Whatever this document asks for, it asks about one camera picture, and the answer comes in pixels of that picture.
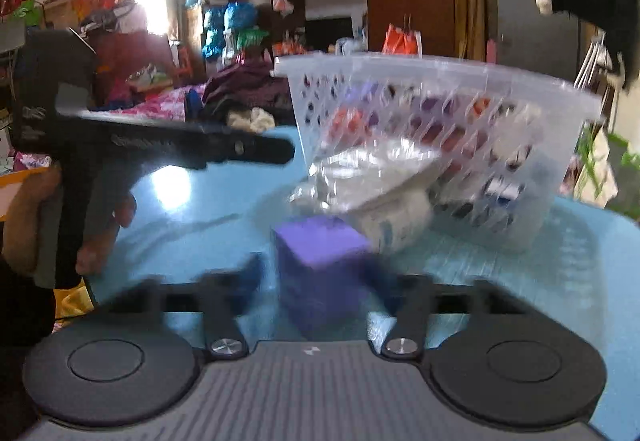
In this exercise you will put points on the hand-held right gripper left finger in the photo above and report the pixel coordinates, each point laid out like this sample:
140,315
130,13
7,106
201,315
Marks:
250,278

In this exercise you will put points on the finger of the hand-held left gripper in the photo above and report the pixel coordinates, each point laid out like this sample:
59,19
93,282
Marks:
250,150

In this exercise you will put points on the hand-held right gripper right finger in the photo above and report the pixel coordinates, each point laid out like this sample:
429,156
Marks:
412,311

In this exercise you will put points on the purple box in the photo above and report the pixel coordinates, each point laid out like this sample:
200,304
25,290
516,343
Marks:
320,271

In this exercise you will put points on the clear plastic basket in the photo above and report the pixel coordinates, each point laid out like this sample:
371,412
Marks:
500,121

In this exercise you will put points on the person's left hand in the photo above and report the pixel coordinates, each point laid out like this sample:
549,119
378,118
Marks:
22,221

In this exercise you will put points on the cream cloth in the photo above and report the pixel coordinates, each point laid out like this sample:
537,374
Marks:
252,120

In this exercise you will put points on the pile of dark clothes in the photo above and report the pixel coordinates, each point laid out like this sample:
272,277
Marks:
250,86

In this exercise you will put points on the white blue packet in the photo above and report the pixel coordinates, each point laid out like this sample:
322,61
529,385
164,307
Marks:
400,223

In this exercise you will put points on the pink floral bedsheet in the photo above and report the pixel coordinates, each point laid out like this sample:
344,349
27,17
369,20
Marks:
160,106

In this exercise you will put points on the clear plastic bag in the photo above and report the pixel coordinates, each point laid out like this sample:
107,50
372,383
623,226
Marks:
370,176

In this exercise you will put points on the blue plastic bags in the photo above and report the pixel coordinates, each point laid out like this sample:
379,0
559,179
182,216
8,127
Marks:
225,26

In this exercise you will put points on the small white red bag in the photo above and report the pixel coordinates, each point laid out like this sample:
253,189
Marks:
283,3

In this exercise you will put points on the orange white plastic bag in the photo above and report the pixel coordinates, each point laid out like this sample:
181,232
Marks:
400,41

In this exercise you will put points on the green leafy bag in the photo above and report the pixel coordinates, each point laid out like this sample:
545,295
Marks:
620,171

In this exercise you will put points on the leaning wooden boards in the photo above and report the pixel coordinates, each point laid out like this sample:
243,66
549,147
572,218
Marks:
470,11

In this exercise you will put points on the grey door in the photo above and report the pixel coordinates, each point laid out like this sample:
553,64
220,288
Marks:
520,21

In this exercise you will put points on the bundle of metal clothes hangers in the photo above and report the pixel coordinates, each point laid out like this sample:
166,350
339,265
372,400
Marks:
592,61

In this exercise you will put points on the black garment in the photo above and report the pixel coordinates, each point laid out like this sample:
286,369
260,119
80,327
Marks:
595,6

